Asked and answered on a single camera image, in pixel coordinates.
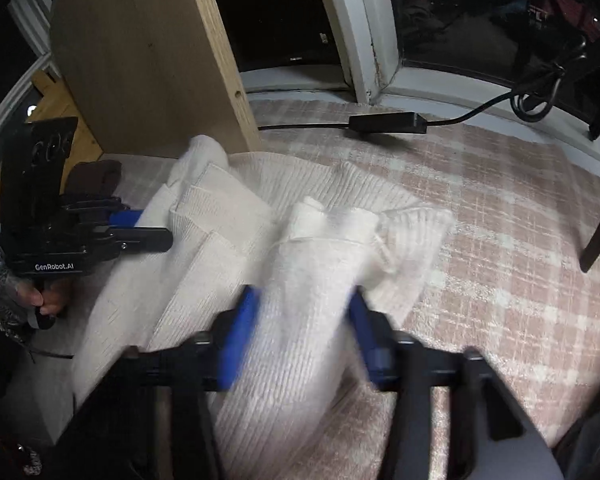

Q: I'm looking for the light oak board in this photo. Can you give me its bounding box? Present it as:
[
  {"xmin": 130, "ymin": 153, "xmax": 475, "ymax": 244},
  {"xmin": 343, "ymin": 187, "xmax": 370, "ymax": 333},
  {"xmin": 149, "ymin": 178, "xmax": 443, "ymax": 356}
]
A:
[{"xmin": 50, "ymin": 0, "xmax": 263, "ymax": 158}]

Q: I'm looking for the white window frame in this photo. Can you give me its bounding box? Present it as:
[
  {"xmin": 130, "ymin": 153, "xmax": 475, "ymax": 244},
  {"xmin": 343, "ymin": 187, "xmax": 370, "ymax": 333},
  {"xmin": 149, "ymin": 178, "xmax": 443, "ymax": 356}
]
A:
[
  {"xmin": 237, "ymin": 0, "xmax": 600, "ymax": 186},
  {"xmin": 0, "ymin": 0, "xmax": 63, "ymax": 181}
]

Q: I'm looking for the pine wood panel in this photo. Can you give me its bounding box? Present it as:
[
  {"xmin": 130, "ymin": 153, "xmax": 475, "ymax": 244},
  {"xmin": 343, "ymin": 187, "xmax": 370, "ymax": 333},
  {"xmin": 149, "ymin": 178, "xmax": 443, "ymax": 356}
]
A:
[{"xmin": 0, "ymin": 70, "xmax": 106, "ymax": 181}]

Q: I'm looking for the pink plaid blanket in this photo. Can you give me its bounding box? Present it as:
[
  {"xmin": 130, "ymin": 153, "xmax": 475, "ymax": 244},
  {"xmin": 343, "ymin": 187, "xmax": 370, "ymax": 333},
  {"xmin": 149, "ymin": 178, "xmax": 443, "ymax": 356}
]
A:
[{"xmin": 27, "ymin": 100, "xmax": 600, "ymax": 480}]

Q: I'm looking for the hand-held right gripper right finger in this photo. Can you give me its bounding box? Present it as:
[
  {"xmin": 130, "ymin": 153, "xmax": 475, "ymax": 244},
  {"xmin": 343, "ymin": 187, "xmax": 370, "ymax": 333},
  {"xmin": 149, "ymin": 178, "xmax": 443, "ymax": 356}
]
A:
[{"xmin": 347, "ymin": 287, "xmax": 566, "ymax": 480}]

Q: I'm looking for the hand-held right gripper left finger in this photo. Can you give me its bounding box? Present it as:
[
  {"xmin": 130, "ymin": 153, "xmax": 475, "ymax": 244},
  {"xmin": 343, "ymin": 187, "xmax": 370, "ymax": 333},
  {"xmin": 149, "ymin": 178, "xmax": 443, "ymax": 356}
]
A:
[{"xmin": 55, "ymin": 285, "xmax": 261, "ymax": 480}]

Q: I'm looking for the person's left hand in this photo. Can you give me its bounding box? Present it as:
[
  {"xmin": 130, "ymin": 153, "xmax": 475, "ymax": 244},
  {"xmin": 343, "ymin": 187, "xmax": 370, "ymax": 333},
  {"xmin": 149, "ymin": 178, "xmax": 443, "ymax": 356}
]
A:
[{"xmin": 19, "ymin": 277, "xmax": 73, "ymax": 331}]

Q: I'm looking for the black adapter cable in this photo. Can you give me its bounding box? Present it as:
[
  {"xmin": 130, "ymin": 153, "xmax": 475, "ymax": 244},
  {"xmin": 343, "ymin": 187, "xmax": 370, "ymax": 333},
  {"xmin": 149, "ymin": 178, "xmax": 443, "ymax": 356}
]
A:
[{"xmin": 252, "ymin": 80, "xmax": 588, "ymax": 133}]

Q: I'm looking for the cream knit sweater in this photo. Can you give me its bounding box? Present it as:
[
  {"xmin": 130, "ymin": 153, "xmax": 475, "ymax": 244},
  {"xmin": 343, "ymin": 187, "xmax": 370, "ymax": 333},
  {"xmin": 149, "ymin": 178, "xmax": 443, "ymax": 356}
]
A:
[{"xmin": 72, "ymin": 135, "xmax": 456, "ymax": 480}]

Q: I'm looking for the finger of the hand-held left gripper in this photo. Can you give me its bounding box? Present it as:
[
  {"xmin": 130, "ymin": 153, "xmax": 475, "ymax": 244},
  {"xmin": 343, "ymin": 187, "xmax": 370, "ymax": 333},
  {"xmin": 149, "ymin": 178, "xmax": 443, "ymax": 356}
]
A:
[
  {"xmin": 112, "ymin": 227, "xmax": 174, "ymax": 254},
  {"xmin": 107, "ymin": 208, "xmax": 146, "ymax": 228}
]

